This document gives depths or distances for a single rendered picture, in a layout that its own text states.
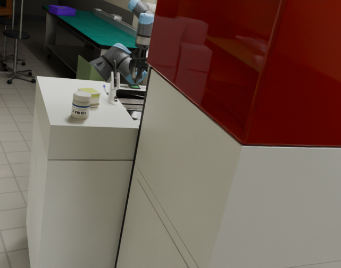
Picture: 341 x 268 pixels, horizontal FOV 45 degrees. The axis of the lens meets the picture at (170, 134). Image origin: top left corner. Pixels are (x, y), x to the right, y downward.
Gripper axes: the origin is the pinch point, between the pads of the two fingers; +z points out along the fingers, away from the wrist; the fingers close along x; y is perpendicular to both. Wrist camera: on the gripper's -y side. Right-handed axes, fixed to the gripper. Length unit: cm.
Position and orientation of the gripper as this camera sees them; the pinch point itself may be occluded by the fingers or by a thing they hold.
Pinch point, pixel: (134, 80)
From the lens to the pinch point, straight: 221.4
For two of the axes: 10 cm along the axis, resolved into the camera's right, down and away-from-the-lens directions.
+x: 9.2, 0.3, 4.0
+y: 3.6, 4.1, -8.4
